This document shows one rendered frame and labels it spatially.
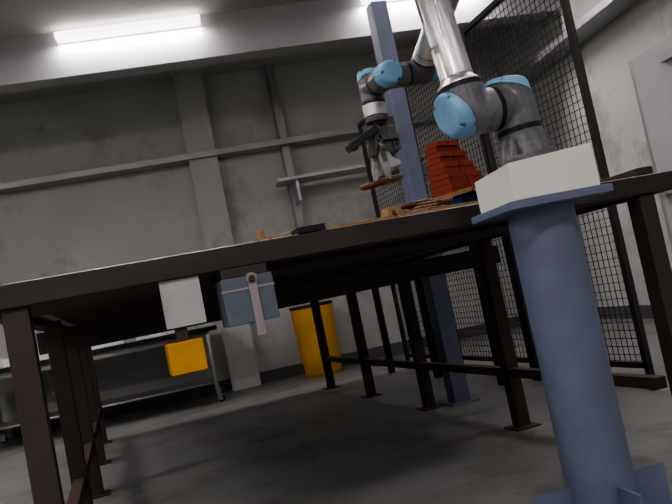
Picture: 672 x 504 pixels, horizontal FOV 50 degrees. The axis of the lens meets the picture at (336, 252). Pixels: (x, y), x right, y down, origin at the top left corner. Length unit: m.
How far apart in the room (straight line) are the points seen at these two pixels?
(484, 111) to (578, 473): 0.92
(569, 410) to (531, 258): 0.38
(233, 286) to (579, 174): 0.89
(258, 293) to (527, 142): 0.78
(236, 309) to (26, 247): 6.35
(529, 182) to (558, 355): 0.43
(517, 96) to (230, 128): 6.38
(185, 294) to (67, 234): 6.21
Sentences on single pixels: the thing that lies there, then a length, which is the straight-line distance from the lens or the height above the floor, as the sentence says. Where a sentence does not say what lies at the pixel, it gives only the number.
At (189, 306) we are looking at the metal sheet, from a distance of 1.86.
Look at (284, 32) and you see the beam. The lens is 6.76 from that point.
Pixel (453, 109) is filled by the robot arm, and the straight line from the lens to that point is 1.83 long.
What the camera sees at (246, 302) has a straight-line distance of 1.85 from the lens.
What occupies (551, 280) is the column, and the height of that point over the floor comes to 0.67.
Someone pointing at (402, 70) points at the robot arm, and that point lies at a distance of 2.24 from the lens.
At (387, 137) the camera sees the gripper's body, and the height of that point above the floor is 1.18.
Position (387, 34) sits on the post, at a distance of 4.46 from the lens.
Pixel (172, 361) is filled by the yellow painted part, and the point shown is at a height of 0.66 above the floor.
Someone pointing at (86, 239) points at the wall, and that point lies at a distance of 8.00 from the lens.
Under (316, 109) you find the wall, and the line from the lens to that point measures 8.26.
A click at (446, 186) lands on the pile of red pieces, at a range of 3.15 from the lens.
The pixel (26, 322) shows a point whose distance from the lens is 1.86.
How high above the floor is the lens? 0.73
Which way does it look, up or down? 4 degrees up
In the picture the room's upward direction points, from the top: 11 degrees counter-clockwise
